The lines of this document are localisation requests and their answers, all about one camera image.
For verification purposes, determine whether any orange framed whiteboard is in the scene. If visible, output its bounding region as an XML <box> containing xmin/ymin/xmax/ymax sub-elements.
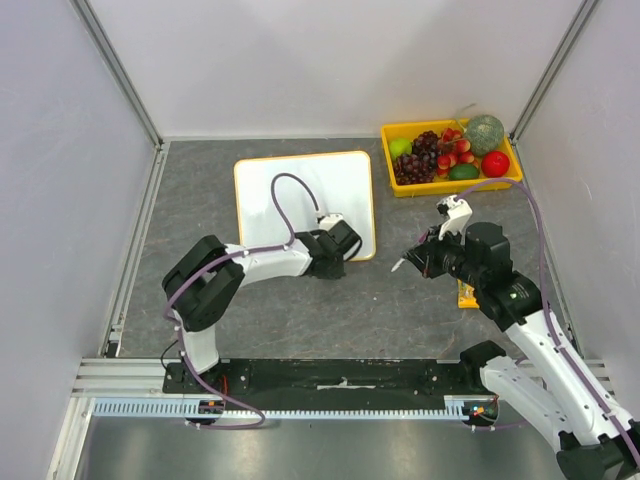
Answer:
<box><xmin>233</xmin><ymin>150</ymin><xmax>376</xmax><ymax>261</ymax></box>

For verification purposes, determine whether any white marker with purple cap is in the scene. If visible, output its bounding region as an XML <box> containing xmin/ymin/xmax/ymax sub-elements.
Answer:
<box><xmin>391</xmin><ymin>258</ymin><xmax>406</xmax><ymax>273</ymax></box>

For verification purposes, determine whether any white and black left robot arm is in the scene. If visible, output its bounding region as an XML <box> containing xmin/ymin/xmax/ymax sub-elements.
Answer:
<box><xmin>161</xmin><ymin>220</ymin><xmax>363</xmax><ymax>393</ymax></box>

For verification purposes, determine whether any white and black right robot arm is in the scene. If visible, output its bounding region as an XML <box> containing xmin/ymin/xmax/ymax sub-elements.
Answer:
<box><xmin>402</xmin><ymin>222</ymin><xmax>639</xmax><ymax>479</ymax></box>

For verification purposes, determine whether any yellow candy packet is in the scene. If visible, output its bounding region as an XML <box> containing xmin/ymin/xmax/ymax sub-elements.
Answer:
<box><xmin>457</xmin><ymin>281</ymin><xmax>479</xmax><ymax>309</ymax></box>

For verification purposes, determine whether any dark purple grape bunch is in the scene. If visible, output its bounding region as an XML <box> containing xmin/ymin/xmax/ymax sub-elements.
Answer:
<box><xmin>392</xmin><ymin>154</ymin><xmax>437</xmax><ymax>186</ymax></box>

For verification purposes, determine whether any red apple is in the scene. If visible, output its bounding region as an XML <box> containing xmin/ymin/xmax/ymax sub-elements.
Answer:
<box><xmin>481</xmin><ymin>151</ymin><xmax>511</xmax><ymax>178</ymax></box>

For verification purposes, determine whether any red cherry cluster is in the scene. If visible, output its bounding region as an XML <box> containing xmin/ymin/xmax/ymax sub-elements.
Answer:
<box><xmin>436</xmin><ymin>128</ymin><xmax>480</xmax><ymax>180</ymax></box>

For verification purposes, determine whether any green apple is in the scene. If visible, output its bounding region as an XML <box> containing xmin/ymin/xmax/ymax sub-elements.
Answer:
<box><xmin>388</xmin><ymin>138</ymin><xmax>413</xmax><ymax>159</ymax></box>

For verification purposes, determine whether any dark red grape bunch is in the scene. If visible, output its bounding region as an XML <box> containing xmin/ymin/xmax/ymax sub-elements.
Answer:
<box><xmin>412</xmin><ymin>130</ymin><xmax>440</xmax><ymax>156</ymax></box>

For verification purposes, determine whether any yellow plastic fruit tray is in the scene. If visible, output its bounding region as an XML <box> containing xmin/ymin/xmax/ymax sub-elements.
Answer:
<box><xmin>380</xmin><ymin>119</ymin><xmax>523</xmax><ymax>198</ymax></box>

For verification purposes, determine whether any green netted melon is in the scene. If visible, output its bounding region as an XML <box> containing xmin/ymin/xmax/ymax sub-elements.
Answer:
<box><xmin>464</xmin><ymin>114</ymin><xmax>504</xmax><ymax>157</ymax></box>

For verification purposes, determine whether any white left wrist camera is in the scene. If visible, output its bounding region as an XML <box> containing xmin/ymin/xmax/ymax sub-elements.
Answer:
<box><xmin>316</xmin><ymin>213</ymin><xmax>344</xmax><ymax>231</ymax></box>

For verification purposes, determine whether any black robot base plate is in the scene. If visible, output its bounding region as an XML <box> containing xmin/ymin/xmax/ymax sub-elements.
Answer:
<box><xmin>162</xmin><ymin>357</ymin><xmax>506</xmax><ymax>412</ymax></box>

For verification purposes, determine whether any right aluminium frame post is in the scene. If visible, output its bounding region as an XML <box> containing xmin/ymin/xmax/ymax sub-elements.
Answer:
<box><xmin>509</xmin><ymin>0</ymin><xmax>601</xmax><ymax>146</ymax></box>

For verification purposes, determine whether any aluminium frame post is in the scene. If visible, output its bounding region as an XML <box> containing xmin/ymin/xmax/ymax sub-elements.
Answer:
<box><xmin>509</xmin><ymin>0</ymin><xmax>601</xmax><ymax>146</ymax></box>
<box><xmin>70</xmin><ymin>0</ymin><xmax>164</xmax><ymax>149</ymax></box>

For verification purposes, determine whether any left aluminium floor rail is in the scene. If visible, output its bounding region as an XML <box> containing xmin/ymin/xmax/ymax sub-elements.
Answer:
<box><xmin>97</xmin><ymin>143</ymin><xmax>170</xmax><ymax>358</ymax></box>

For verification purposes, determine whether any light blue slotted cable duct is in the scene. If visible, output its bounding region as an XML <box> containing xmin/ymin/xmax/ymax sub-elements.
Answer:
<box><xmin>93</xmin><ymin>398</ymin><xmax>497</xmax><ymax>421</ymax></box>

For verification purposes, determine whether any left aluminium frame post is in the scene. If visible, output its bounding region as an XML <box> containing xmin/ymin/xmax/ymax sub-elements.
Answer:
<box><xmin>70</xmin><ymin>0</ymin><xmax>164</xmax><ymax>149</ymax></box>

